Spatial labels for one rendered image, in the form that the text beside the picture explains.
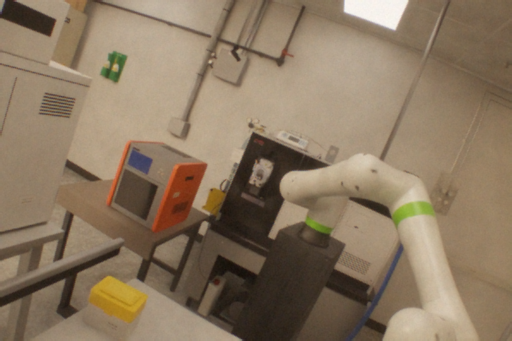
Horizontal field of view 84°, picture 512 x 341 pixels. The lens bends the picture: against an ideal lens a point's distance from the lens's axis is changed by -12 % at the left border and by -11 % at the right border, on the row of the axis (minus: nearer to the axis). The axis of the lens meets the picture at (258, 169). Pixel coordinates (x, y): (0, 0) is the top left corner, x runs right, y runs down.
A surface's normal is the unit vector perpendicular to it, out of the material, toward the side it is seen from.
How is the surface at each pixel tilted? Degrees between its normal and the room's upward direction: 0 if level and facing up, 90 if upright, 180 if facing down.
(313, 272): 90
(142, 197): 90
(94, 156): 90
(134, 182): 90
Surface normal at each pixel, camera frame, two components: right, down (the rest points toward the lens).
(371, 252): -0.24, 0.04
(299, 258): -0.42, -0.04
